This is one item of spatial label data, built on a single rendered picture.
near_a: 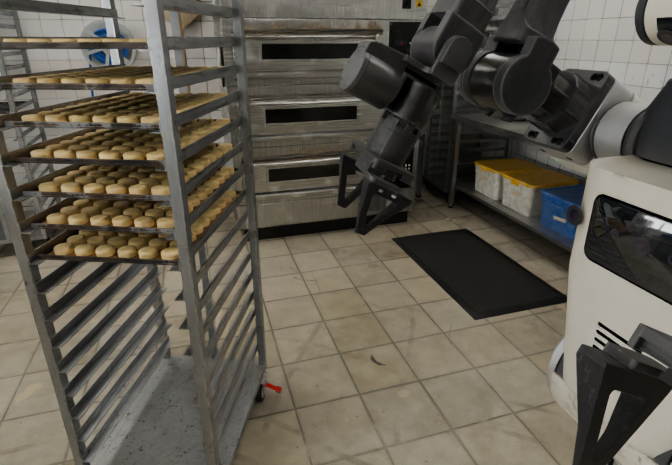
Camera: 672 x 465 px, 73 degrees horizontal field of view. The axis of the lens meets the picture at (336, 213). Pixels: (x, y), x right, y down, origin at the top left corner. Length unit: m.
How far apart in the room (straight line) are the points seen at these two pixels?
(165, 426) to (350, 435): 0.72
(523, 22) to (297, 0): 2.82
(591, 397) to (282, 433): 1.83
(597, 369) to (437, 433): 1.83
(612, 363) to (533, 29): 0.47
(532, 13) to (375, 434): 1.73
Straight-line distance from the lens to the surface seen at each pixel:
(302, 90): 3.42
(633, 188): 0.59
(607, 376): 0.30
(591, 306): 0.66
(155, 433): 1.98
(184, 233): 1.20
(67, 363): 1.67
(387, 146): 0.60
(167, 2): 1.23
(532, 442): 2.18
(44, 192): 1.39
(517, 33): 0.67
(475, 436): 2.13
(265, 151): 3.44
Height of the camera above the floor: 1.51
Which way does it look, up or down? 21 degrees down
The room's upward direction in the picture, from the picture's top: straight up
